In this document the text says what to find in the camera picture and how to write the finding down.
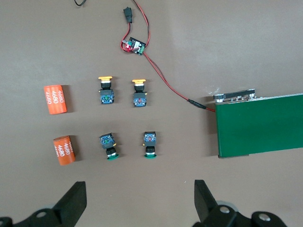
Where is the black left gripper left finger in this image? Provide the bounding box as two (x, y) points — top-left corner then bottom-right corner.
(0, 181), (87, 227)

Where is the green mushroom push button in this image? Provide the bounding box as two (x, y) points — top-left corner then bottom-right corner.
(98, 132), (120, 161)
(143, 131), (158, 158)

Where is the green belt conveyor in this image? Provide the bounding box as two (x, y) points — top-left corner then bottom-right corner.
(213, 88), (303, 159)

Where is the yellow mushroom push button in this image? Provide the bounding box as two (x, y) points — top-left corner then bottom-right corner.
(97, 75), (116, 105)
(131, 79), (149, 108)

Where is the small black circuit board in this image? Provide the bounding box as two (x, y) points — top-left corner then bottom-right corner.
(123, 37), (147, 57)

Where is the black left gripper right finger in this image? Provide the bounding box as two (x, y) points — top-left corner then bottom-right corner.
(193, 179), (292, 227)

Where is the black inline switch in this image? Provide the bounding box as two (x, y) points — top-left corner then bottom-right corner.
(122, 7), (134, 24)

